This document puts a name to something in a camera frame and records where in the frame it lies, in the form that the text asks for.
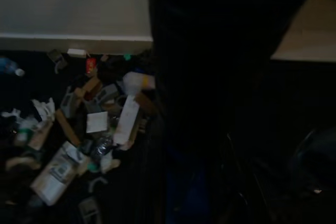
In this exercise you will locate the black floor mat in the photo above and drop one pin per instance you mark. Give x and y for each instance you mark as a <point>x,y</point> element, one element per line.
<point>34,85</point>

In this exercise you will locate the brown cardboard strip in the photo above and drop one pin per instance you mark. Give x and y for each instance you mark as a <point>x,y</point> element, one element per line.
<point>67,125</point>
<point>145,103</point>

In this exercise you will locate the long white carton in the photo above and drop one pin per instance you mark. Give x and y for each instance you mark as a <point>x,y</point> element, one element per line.
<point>127,119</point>

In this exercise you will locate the green bottle cap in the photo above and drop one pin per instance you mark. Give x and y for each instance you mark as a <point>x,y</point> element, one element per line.
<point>127,56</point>

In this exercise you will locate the white square card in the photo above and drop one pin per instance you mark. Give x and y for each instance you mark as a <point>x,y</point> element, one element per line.
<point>97,121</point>

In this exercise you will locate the brown wooden block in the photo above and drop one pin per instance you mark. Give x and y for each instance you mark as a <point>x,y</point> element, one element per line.
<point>88,86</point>

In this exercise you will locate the crushed clear plastic bottle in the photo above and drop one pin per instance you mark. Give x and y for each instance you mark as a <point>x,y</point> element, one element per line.
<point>101,146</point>

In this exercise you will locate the red packet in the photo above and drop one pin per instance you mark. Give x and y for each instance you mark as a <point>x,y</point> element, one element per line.
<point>90,64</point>

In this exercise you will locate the small white box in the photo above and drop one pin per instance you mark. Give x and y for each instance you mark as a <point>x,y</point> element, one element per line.
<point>76,52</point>

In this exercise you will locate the crumpled white paper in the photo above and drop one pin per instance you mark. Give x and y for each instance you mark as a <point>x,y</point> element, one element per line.
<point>44,108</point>

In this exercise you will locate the large printed white carton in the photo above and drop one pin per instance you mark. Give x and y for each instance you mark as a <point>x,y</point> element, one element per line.
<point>52,179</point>

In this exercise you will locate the clear plastic water bottle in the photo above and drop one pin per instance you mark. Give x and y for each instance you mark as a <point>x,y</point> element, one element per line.
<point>10,65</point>

